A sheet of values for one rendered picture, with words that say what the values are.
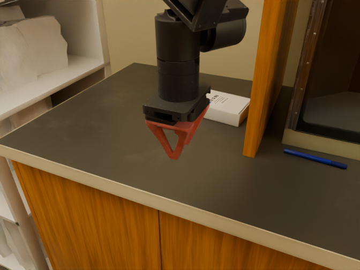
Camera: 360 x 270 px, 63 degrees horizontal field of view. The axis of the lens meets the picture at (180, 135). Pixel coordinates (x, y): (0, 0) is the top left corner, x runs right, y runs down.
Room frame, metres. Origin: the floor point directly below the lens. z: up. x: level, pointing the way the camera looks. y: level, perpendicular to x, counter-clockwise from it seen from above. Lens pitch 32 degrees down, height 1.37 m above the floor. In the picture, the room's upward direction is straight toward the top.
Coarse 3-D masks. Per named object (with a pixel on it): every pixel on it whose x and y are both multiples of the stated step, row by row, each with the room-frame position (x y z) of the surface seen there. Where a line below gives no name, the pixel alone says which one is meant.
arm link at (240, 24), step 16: (176, 0) 0.37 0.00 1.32; (208, 0) 0.33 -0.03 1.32; (224, 0) 0.34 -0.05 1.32; (192, 16) 0.35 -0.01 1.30; (208, 16) 0.34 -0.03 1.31; (224, 16) 0.38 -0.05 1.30; (240, 16) 0.42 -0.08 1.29; (224, 32) 0.40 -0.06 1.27; (240, 32) 0.42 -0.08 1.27; (208, 48) 0.40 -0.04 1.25
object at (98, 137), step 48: (96, 96) 0.92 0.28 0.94; (144, 96) 0.92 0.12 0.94; (288, 96) 0.92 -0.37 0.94; (0, 144) 0.63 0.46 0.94; (48, 144) 0.63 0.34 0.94; (96, 144) 0.63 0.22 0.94; (144, 144) 0.63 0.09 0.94; (192, 144) 0.63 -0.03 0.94; (240, 144) 0.63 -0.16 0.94; (144, 192) 0.45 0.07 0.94; (192, 192) 0.45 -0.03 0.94; (240, 192) 0.45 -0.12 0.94; (288, 192) 0.45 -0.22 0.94; (336, 192) 0.45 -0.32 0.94; (288, 240) 0.34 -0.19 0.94; (336, 240) 0.33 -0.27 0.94
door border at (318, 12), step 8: (320, 0) 0.62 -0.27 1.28; (320, 8) 0.62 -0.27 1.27; (312, 16) 0.62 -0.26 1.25; (320, 16) 0.61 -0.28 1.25; (312, 24) 0.62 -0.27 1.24; (320, 24) 0.61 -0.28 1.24; (312, 32) 0.62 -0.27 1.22; (312, 40) 0.62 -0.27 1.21; (304, 48) 0.62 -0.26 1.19; (312, 48) 0.61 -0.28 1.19; (304, 56) 0.62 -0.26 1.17; (312, 56) 0.61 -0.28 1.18; (304, 64) 0.62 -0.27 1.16; (304, 72) 0.62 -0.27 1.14; (304, 80) 0.61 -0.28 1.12; (296, 88) 0.62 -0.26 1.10; (304, 88) 0.61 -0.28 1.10; (296, 96) 0.62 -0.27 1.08; (296, 104) 0.62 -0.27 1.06; (288, 112) 0.62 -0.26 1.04; (296, 112) 0.61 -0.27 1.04; (296, 120) 0.61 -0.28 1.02; (288, 128) 0.62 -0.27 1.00
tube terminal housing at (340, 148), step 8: (288, 136) 0.63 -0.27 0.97; (296, 136) 0.62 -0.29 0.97; (304, 136) 0.61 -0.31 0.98; (312, 136) 0.61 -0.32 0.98; (288, 144) 0.63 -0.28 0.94; (296, 144) 0.62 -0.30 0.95; (304, 144) 0.61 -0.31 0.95; (312, 144) 0.60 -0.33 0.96; (320, 144) 0.60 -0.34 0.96; (328, 144) 0.59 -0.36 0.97; (336, 144) 0.58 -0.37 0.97; (344, 144) 0.58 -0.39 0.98; (352, 144) 0.57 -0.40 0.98; (328, 152) 0.59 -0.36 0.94; (336, 152) 0.58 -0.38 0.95; (344, 152) 0.57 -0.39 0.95; (352, 152) 0.57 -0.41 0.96
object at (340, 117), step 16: (336, 0) 0.61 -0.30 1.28; (352, 0) 0.59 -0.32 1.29; (336, 16) 0.60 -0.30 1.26; (352, 16) 0.59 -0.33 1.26; (320, 32) 0.61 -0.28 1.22; (336, 32) 0.60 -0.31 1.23; (352, 32) 0.59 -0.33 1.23; (320, 48) 0.61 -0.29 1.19; (336, 48) 0.60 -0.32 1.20; (352, 48) 0.58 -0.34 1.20; (320, 64) 0.61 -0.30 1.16; (336, 64) 0.59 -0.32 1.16; (352, 64) 0.58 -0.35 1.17; (320, 80) 0.60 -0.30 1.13; (336, 80) 0.59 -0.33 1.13; (352, 80) 0.58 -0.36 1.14; (304, 96) 0.61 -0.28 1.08; (320, 96) 0.60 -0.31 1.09; (336, 96) 0.59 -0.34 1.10; (352, 96) 0.57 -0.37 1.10; (304, 112) 0.61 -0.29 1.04; (320, 112) 0.59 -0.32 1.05; (336, 112) 0.58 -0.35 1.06; (352, 112) 0.57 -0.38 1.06; (304, 128) 0.60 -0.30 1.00; (320, 128) 0.59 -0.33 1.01; (336, 128) 0.58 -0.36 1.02; (352, 128) 0.56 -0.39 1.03
